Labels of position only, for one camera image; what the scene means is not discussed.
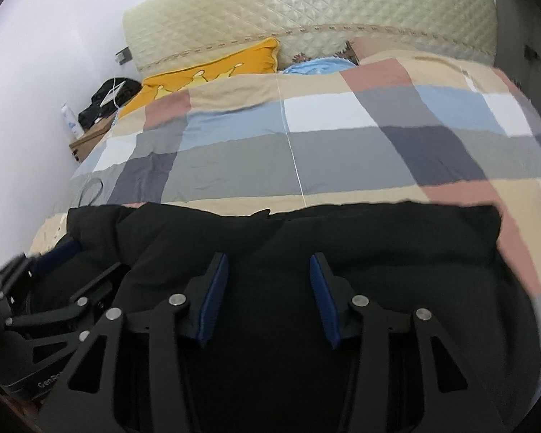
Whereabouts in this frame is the white charger pad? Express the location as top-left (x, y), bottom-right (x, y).
top-left (101, 82), bottom-right (125, 109)

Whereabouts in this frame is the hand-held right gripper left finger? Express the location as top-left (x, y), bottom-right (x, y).
top-left (36, 253), bottom-right (230, 433)

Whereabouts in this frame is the yellow pillow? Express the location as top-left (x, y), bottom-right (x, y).
top-left (117, 37), bottom-right (281, 119)

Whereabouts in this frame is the grey white wardrobe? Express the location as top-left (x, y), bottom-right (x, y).
top-left (493, 0), bottom-right (541, 122)

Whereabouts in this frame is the cream quilted headboard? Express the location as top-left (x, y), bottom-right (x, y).
top-left (122, 0), bottom-right (499, 74)

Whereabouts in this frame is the wooden nightstand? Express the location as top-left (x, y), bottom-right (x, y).
top-left (69, 115), bottom-right (119, 164)

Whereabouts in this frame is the black puffer jacket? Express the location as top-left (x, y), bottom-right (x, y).
top-left (27, 202), bottom-right (541, 433)

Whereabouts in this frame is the black bag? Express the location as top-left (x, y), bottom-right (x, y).
top-left (78, 78), bottom-right (143, 130)

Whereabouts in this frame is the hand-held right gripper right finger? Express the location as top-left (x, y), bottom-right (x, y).
top-left (309, 253), bottom-right (508, 433)

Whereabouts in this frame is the light blue cloth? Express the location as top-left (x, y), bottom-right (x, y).
top-left (282, 57), bottom-right (358, 75)

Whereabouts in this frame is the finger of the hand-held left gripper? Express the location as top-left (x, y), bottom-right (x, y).
top-left (4, 262), bottom-right (133, 371)
top-left (0, 239), bottom-right (84, 321)

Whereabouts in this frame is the thin white cable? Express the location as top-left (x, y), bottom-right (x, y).
top-left (275, 74), bottom-right (308, 208)

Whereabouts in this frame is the white bottle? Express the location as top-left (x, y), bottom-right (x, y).
top-left (61, 103), bottom-right (86, 140)

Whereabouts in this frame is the checkered patchwork blanket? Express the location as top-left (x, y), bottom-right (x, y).
top-left (31, 52), bottom-right (541, 310)

